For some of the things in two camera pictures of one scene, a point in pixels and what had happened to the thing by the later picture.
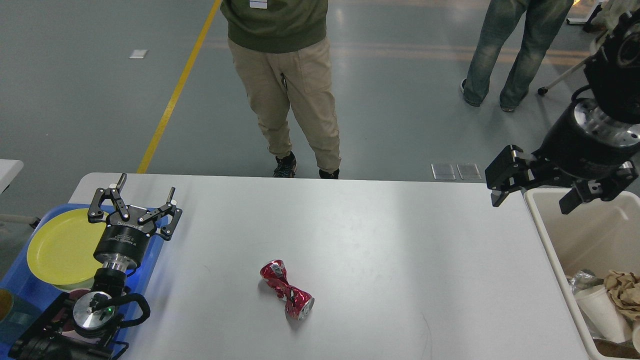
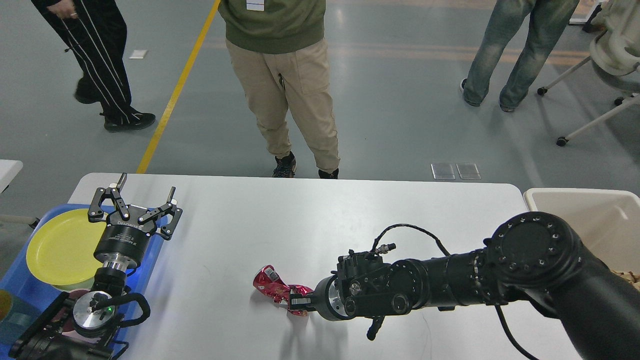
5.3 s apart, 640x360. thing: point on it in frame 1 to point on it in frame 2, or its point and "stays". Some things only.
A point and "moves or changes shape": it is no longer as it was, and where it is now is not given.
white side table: x=9 y=168 stays
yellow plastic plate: x=61 y=247 stays
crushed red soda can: x=298 y=302 moves or changes shape
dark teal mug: x=15 y=314 stays
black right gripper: x=585 y=147 to x=325 y=300
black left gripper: x=125 y=242 stays
